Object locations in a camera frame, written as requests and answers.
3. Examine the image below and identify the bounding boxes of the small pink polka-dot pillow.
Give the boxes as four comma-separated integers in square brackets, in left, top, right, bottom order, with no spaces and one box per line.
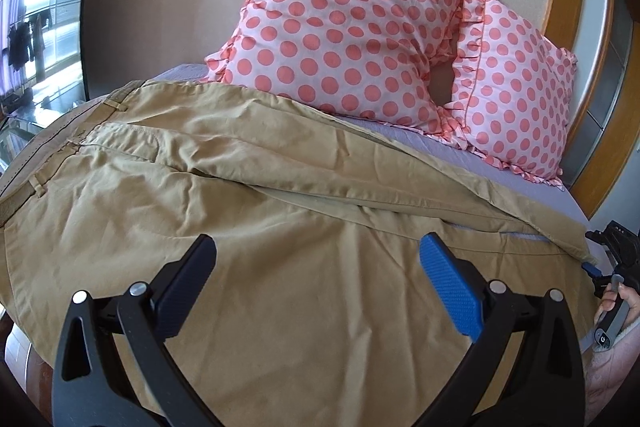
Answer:
[445,0,577,185]

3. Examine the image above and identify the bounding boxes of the glass tv stand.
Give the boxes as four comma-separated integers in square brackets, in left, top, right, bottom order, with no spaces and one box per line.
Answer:
[1,82,86,173]

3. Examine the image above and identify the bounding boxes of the person's right hand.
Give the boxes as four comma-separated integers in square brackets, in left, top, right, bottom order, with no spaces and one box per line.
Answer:
[596,278,640,333]

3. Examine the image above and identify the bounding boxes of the lavender bed sheet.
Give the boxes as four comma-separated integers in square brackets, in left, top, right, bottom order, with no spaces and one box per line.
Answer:
[143,78,589,258]

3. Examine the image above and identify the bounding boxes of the wooden door frame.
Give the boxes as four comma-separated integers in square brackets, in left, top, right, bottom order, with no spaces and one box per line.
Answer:
[544,0,639,225]

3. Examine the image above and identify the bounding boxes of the large pink polka-dot pillow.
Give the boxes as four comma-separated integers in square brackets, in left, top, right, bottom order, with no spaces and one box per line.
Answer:
[206,0,463,133]

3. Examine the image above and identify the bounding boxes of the khaki tan pants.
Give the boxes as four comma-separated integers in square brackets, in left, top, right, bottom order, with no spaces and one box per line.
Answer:
[1,81,596,426]

